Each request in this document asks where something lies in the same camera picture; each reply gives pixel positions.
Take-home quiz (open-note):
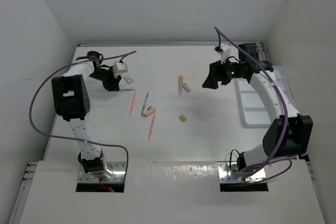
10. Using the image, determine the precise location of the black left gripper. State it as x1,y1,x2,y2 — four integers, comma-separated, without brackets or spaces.
89,66,121,91

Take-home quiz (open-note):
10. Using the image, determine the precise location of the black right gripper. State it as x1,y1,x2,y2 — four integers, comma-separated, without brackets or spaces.
203,57,244,89

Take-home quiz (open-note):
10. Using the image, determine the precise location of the orange highlighter pen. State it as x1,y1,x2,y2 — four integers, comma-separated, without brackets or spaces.
129,90,137,116

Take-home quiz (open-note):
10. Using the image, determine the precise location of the pink red highlighter pen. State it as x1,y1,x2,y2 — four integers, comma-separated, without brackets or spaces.
148,112,156,142

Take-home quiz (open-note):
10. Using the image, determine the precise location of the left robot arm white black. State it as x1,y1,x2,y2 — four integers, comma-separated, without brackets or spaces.
51,51,128,177

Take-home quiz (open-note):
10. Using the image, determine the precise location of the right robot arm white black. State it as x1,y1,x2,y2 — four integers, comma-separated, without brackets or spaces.
202,44,313,174

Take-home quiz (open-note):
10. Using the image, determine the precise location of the white pink eraser box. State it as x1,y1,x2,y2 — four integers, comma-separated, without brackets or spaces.
123,74,134,84

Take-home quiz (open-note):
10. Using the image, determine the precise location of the grey brown eraser block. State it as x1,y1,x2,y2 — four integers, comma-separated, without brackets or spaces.
182,83,191,92

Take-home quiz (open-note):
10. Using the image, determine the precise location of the dark purple highlighter pen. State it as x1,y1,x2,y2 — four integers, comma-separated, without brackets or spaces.
143,91,150,110

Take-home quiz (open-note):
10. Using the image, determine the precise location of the orange capped grey marker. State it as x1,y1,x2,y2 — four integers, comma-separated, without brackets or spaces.
178,75,183,95

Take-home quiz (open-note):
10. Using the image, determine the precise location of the white compartment tray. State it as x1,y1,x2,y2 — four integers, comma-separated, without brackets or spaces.
235,66,296,129

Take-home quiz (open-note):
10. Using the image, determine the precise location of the tan eraser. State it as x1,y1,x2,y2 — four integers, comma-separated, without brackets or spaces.
179,114,187,122

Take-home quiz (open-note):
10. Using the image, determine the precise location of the metal mounting plate left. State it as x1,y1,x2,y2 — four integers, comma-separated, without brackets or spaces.
77,162,126,184

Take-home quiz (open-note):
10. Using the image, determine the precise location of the metal mounting plate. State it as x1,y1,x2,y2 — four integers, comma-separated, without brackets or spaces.
217,161,266,185
77,162,126,184

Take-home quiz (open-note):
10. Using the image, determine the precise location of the metal mounting plate right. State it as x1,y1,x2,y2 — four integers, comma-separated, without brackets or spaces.
217,161,266,185

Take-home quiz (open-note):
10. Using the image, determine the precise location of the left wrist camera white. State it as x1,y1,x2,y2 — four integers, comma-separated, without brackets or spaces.
112,61,128,76

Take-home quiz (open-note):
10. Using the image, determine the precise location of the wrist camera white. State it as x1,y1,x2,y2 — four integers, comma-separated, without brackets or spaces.
215,44,230,63
112,61,128,76

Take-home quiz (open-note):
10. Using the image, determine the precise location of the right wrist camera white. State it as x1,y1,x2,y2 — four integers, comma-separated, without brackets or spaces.
215,44,230,63

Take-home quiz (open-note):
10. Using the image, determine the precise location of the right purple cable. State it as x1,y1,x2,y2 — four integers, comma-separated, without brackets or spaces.
214,26,293,185

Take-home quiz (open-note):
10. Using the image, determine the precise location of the purple cable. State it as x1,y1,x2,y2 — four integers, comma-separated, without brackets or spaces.
214,26,293,185
28,50,137,175

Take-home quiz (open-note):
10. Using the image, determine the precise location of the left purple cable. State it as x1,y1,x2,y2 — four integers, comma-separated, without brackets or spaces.
28,50,137,175

